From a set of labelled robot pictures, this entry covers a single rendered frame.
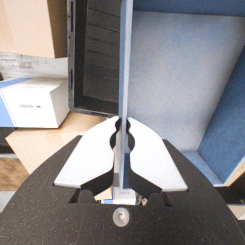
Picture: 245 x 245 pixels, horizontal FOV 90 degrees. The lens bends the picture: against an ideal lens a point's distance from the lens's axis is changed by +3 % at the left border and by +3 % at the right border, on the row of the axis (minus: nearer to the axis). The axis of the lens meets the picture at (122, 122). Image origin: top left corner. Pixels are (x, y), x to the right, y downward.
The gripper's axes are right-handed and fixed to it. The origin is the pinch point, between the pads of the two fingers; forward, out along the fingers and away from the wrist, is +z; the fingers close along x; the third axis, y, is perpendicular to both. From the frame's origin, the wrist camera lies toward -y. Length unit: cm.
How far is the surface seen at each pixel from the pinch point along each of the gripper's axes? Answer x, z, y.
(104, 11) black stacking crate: -5.7, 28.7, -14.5
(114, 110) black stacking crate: -2.3, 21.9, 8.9
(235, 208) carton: 74, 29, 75
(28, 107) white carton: -27.7, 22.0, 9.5
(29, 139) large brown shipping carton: -29.4, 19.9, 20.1
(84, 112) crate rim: -10.1, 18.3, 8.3
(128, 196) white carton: 6, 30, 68
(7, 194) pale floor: -176, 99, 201
